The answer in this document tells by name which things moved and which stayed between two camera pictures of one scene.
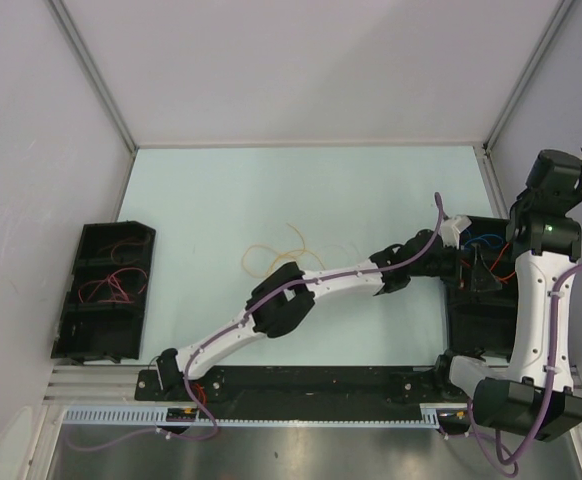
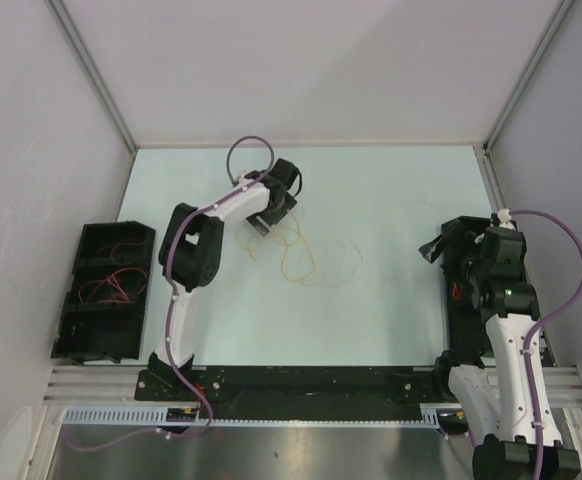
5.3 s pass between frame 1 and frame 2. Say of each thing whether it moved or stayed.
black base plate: stayed
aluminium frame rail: stayed
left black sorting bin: stayed
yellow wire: moved
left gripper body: moved
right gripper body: moved
